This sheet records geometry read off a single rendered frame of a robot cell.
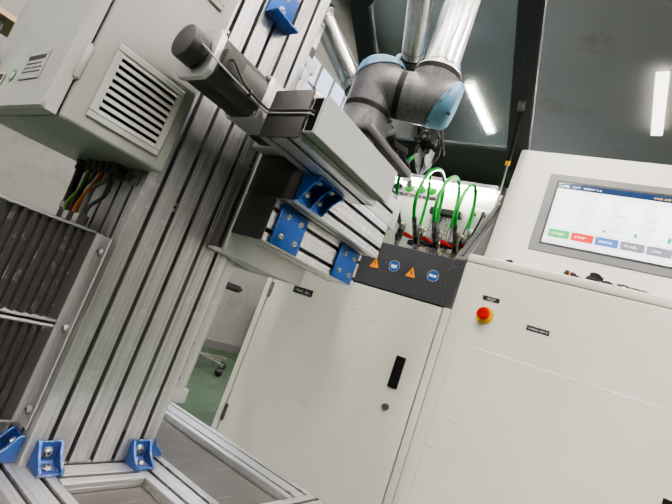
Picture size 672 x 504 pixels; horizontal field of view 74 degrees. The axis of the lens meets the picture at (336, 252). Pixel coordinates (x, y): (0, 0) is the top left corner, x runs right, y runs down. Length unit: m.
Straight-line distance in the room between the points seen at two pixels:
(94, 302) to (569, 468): 1.18
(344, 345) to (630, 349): 0.81
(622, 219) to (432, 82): 0.95
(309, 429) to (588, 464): 0.80
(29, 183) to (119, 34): 3.02
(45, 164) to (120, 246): 2.96
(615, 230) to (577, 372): 0.59
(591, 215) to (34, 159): 3.41
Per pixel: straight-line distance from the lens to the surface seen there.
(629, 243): 1.77
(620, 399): 1.40
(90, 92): 0.80
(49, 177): 3.84
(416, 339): 1.45
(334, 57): 1.58
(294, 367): 1.61
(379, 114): 1.10
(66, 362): 0.91
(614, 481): 1.41
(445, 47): 1.19
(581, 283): 1.44
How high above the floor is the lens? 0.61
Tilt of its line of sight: 9 degrees up
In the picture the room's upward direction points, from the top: 20 degrees clockwise
